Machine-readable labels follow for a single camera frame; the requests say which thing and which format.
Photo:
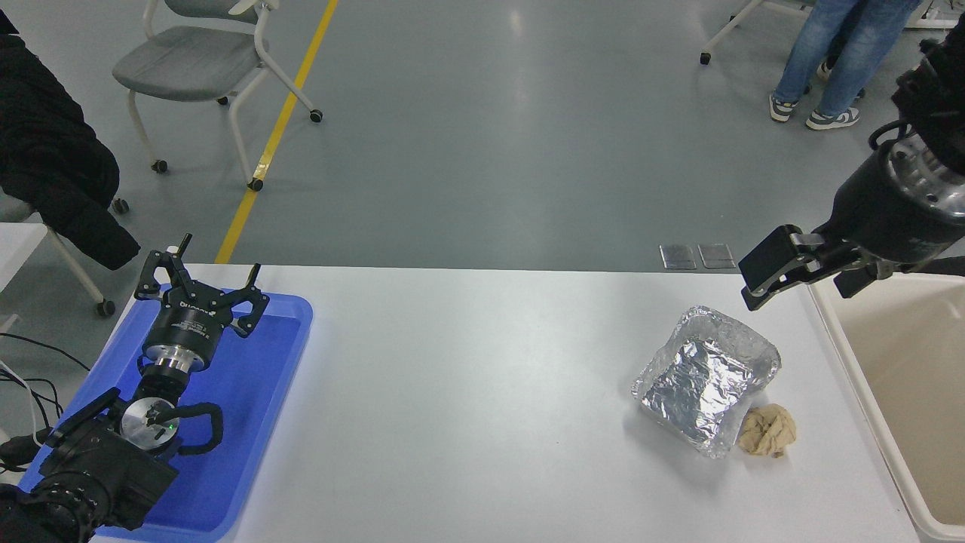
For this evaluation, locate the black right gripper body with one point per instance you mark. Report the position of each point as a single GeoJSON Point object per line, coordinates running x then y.
{"type": "Point", "coordinates": [882, 219]}

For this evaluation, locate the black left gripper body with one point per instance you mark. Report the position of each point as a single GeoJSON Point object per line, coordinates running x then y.
{"type": "Point", "coordinates": [188, 324]}

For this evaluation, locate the foil tray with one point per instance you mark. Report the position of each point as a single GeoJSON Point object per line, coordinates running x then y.
{"type": "Point", "coordinates": [701, 385]}

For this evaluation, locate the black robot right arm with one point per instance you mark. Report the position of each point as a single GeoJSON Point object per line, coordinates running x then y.
{"type": "Point", "coordinates": [916, 170]}

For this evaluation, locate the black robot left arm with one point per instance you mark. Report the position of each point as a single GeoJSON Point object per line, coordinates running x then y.
{"type": "Point", "coordinates": [105, 467]}

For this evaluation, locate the metal floor plate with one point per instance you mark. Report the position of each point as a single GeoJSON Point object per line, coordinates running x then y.
{"type": "Point", "coordinates": [716, 256]}
{"type": "Point", "coordinates": [678, 256]}

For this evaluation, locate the blue plastic tray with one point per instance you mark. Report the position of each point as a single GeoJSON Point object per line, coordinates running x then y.
{"type": "Point", "coordinates": [249, 392]}

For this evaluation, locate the white-legged chair with casters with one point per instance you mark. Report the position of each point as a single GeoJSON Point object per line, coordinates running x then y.
{"type": "Point", "coordinates": [75, 268]}

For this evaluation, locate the large pale bin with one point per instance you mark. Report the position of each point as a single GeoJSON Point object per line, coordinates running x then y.
{"type": "Point", "coordinates": [912, 392]}

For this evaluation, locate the seated person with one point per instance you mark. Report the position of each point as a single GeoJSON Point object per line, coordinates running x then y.
{"type": "Point", "coordinates": [53, 158]}

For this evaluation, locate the crumpled tan paper ball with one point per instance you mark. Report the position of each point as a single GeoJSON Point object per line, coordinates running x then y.
{"type": "Point", "coordinates": [767, 431]}

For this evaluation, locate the standing person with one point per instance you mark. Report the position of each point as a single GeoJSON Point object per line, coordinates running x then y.
{"type": "Point", "coordinates": [852, 53]}

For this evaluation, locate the grey chair with casters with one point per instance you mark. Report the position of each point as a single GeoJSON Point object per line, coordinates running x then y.
{"type": "Point", "coordinates": [188, 60]}

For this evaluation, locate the white stand base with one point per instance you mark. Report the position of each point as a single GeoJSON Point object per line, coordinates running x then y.
{"type": "Point", "coordinates": [931, 24]}

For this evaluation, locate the white frame leg with caster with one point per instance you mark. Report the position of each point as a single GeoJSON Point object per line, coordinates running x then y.
{"type": "Point", "coordinates": [727, 30]}

